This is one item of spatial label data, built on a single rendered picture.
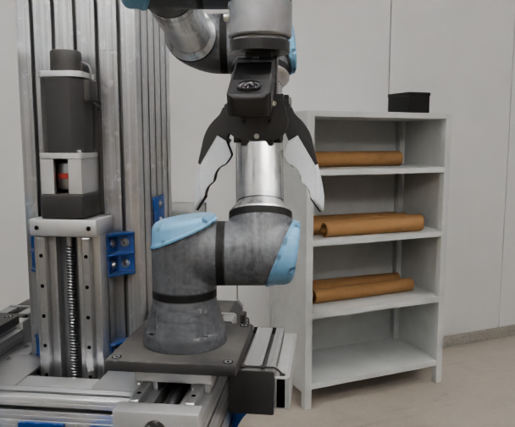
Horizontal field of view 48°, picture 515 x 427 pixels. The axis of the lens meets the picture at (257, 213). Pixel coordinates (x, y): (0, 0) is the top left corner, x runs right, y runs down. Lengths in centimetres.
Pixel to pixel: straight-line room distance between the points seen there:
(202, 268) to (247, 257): 8
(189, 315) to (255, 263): 15
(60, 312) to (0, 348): 19
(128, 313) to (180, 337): 28
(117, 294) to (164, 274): 26
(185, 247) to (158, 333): 16
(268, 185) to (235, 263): 16
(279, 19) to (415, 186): 301
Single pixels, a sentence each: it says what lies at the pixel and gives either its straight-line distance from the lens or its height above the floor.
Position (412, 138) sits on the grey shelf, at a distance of 366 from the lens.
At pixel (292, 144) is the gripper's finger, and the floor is 140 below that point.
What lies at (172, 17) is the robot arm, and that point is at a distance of 87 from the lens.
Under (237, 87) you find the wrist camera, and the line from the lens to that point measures 60.
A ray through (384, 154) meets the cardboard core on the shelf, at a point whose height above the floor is 132.
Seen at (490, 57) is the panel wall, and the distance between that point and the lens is 426.
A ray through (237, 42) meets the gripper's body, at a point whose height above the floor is 151.
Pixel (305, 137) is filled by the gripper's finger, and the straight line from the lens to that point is 67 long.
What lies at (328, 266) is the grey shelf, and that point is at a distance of 355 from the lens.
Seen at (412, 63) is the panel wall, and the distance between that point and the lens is 383.
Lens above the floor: 140
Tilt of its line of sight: 7 degrees down
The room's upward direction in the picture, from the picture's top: straight up
